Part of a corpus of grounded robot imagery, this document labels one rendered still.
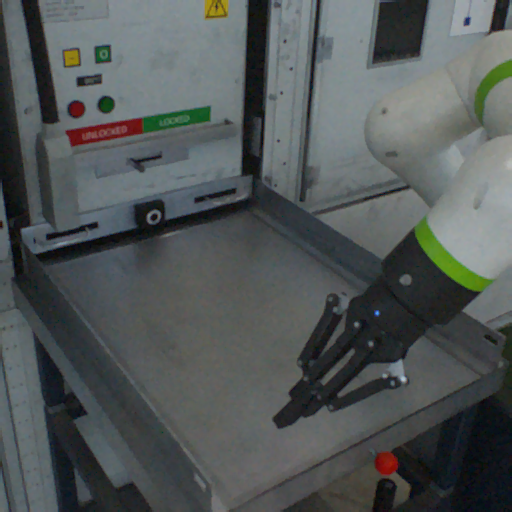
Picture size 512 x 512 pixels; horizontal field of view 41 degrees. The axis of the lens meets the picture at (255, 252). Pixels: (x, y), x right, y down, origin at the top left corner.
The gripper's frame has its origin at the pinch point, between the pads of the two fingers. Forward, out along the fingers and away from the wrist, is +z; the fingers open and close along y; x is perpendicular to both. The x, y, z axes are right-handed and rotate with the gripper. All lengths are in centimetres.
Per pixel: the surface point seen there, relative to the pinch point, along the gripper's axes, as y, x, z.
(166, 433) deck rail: 8.6, 4.0, 17.8
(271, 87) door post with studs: 69, -50, -2
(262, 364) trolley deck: 15.6, -21.3, 18.0
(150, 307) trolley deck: 38, -18, 30
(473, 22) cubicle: 69, -103, -33
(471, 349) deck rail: 0.3, -48.1, -0.5
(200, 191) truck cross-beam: 63, -43, 24
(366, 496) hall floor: -2, -103, 77
